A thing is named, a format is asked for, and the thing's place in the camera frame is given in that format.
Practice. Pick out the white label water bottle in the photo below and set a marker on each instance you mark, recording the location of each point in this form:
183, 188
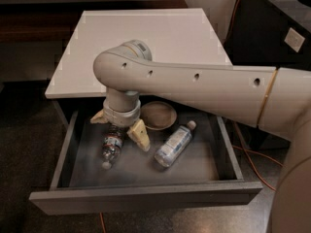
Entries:
175, 144

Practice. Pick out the dark wooden bench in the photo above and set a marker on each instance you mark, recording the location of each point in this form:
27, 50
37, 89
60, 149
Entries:
57, 21

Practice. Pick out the white wall outlet plate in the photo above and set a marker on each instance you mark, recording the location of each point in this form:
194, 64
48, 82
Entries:
294, 40

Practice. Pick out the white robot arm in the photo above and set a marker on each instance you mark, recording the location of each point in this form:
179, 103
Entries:
226, 91

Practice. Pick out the dark label water bottle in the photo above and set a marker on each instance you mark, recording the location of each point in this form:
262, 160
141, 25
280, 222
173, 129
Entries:
112, 144

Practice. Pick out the wooden bowl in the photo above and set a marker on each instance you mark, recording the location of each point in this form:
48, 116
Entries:
158, 115

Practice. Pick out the grey drawer cabinet white top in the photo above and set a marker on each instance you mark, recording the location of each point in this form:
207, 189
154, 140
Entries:
172, 35

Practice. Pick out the grey top drawer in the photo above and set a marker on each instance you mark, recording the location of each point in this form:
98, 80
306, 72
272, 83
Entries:
207, 173

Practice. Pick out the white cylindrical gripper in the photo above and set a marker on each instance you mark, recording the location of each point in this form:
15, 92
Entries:
122, 116

